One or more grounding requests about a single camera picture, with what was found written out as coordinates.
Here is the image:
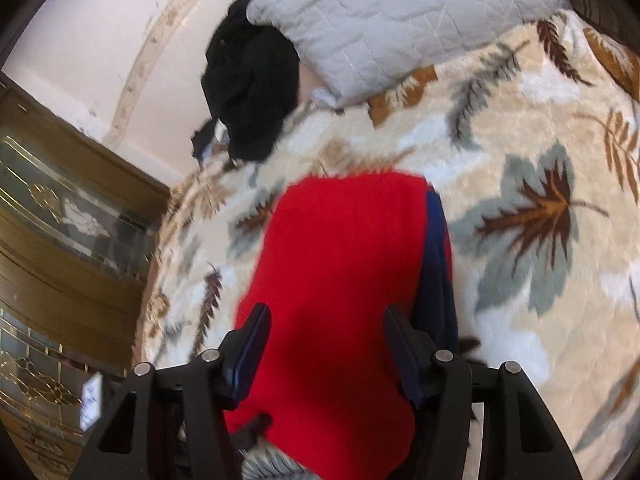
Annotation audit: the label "grey quilted pillow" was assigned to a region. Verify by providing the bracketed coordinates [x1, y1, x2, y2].
[246, 0, 570, 110]

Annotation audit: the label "black garment pile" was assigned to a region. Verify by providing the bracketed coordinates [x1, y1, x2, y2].
[201, 0, 299, 162]

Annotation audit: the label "wooden glass panel door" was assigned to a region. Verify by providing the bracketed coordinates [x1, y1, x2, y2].
[1, 79, 169, 479]

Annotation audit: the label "small dark purple clothes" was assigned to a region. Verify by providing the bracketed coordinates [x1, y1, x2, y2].
[191, 119, 229, 165]

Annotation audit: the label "leaf pattern beige blanket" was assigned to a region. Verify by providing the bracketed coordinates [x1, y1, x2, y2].
[134, 11, 639, 479]

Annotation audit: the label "red and navy boys sweater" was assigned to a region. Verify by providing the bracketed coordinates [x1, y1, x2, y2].
[226, 172, 458, 479]

